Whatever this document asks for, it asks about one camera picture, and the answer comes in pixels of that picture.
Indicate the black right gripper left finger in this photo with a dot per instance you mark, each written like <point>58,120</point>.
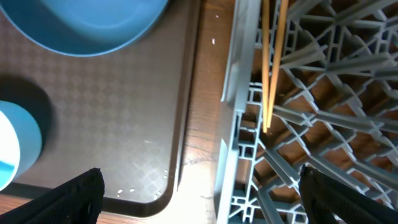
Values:
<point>79,200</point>

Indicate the dark blue plate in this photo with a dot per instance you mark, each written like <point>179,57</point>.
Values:
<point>83,28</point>

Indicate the light blue bowl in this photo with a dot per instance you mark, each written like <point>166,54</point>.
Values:
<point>21,142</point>

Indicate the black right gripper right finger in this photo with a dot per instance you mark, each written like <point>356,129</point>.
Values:
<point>323,198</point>

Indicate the grey dishwasher rack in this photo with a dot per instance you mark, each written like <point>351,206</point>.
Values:
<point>335,108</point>

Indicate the wooden chopstick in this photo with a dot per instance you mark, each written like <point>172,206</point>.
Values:
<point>279,41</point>
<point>265,62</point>

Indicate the brown serving tray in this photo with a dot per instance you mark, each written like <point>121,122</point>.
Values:
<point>123,112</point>

